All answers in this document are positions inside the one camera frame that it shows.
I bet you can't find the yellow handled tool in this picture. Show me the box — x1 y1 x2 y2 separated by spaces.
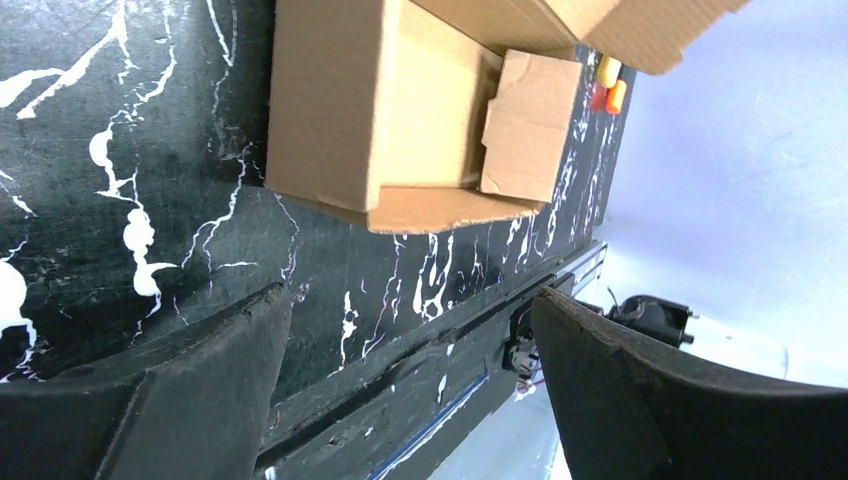
596 55 623 89

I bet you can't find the aluminium frame rail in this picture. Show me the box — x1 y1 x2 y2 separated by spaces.
253 240 607 479

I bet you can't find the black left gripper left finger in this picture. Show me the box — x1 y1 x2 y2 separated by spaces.
1 283 292 479

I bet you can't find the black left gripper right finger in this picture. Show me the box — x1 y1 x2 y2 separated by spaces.
530 288 847 479

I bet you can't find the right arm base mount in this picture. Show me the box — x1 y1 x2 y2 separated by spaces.
502 290 695 395

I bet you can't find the brown cardboard box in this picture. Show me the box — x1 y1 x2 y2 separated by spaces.
266 1 742 234

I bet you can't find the red orange handled tool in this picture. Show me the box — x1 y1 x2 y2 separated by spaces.
589 79 628 115

